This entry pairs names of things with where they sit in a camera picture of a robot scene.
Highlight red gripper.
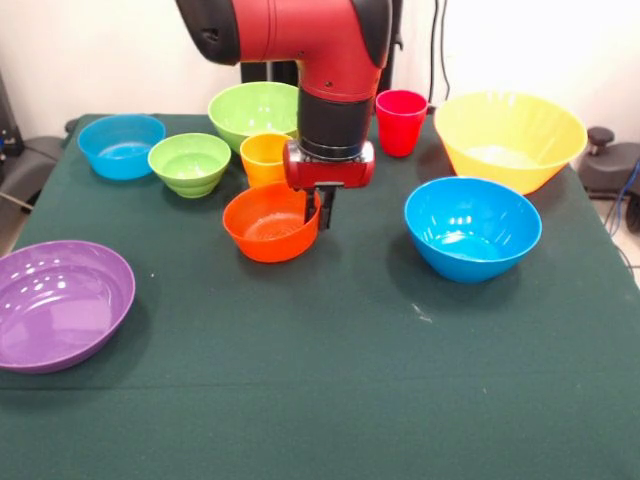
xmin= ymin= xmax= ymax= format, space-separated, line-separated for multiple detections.
xmin=282 ymin=139 xmax=376 ymax=232

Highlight orange plastic bowl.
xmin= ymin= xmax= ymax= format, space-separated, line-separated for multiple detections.
xmin=222 ymin=181 xmax=321 ymax=264

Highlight purple plastic bowl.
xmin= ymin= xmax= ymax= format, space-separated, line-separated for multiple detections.
xmin=0 ymin=239 xmax=137 ymax=375

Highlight orange plastic cup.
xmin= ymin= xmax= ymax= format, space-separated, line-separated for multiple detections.
xmin=239 ymin=133 xmax=294 ymax=189

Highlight pink plastic cup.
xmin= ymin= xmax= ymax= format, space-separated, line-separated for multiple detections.
xmin=375 ymin=89 xmax=430 ymax=158

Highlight large green plastic bowl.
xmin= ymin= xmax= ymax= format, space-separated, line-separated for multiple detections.
xmin=207 ymin=81 xmax=302 ymax=155

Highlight small green ribbed bowl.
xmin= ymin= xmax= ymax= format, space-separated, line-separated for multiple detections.
xmin=147 ymin=132 xmax=233 ymax=200

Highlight dark green tablecloth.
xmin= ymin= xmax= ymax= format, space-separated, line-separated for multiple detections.
xmin=0 ymin=113 xmax=640 ymax=480

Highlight large blue plastic bowl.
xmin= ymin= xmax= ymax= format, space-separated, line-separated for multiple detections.
xmin=403 ymin=176 xmax=543 ymax=285

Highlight yellow plastic bowl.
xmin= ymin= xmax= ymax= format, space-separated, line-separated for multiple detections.
xmin=433 ymin=90 xmax=589 ymax=196

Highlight small blue plastic bowl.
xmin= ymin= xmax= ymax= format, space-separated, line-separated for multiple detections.
xmin=76 ymin=114 xmax=167 ymax=182

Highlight grey machine base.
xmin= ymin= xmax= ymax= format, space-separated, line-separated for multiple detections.
xmin=0 ymin=134 xmax=64 ymax=211

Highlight grey base with black knob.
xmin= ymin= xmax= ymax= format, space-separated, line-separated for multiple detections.
xmin=579 ymin=126 xmax=640 ymax=201

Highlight black equipment rack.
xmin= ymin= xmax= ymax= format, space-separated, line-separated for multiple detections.
xmin=0 ymin=69 xmax=26 ymax=169

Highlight black hanging cable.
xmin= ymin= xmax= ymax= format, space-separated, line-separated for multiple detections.
xmin=428 ymin=0 xmax=454 ymax=104

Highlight blue cable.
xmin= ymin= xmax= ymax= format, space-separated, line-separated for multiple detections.
xmin=605 ymin=158 xmax=640 ymax=237

